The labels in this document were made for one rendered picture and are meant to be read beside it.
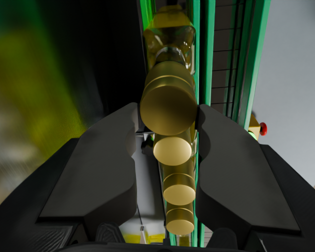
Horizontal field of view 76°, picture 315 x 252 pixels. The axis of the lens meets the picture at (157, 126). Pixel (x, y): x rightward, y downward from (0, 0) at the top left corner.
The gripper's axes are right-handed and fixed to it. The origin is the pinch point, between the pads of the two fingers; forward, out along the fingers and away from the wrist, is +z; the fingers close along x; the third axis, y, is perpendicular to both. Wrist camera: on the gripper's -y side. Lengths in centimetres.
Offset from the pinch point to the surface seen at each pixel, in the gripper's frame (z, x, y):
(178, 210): 3.6, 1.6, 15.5
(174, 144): 2.3, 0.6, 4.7
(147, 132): 22.1, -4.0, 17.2
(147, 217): 31, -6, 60
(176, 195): 2.4, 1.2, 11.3
